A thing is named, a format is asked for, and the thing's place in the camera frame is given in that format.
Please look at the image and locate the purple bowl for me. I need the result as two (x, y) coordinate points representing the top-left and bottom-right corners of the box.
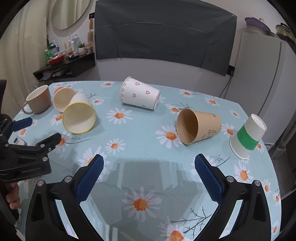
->
(244, 17), (270, 32)

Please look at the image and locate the daisy print blue tablecloth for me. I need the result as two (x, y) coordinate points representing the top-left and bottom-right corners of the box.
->
(11, 81), (281, 240)

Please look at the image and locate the pink hearts white paper cup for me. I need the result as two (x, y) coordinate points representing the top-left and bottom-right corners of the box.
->
(120, 76), (161, 110)

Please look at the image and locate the green glittery figurine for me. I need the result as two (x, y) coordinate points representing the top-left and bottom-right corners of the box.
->
(45, 46), (52, 64)

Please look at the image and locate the brown kraft paper cup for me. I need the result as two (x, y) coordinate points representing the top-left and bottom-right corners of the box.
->
(176, 108), (222, 145)

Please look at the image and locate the green banded white paper cup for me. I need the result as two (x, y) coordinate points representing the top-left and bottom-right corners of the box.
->
(229, 114), (267, 160)

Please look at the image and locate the beige ceramic mug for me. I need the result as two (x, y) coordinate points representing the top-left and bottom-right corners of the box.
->
(22, 85), (51, 115)

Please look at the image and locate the gold metal pot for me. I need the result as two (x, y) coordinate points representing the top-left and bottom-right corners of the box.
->
(275, 23), (295, 44)

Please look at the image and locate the dark grey hanging cloth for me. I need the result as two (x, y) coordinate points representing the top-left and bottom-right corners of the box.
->
(94, 1), (237, 76)

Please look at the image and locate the oval wall mirror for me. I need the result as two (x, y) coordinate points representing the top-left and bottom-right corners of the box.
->
(51, 0), (91, 30)

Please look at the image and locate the yellow rimmed white paper cup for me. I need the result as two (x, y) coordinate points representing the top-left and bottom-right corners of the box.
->
(62, 93), (97, 134)

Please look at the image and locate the small potted plant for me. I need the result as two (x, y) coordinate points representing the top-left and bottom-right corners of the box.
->
(78, 44), (87, 56)

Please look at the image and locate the black power cable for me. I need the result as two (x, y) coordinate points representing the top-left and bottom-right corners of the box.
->
(218, 66), (235, 99)

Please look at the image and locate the left hand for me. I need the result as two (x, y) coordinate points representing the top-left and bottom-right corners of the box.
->
(6, 182), (20, 210)

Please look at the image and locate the red bowl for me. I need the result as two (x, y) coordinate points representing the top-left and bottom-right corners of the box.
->
(48, 54), (65, 66)

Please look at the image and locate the wooden brush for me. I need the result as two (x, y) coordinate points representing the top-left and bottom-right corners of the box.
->
(87, 18), (94, 44)

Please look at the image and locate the orange banded white paper cup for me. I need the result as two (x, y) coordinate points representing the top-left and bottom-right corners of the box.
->
(53, 87), (76, 113)

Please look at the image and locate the grey spray bottle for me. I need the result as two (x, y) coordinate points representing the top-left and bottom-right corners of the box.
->
(72, 34), (80, 52)

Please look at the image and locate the white refrigerator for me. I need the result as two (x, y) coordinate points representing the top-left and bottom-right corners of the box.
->
(225, 33), (295, 144)

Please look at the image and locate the black wall shelf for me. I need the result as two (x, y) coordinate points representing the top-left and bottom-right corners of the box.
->
(33, 53), (95, 82)

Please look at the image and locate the silver butterfly case smartphone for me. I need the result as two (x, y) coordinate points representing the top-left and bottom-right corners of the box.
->
(13, 137), (27, 146)

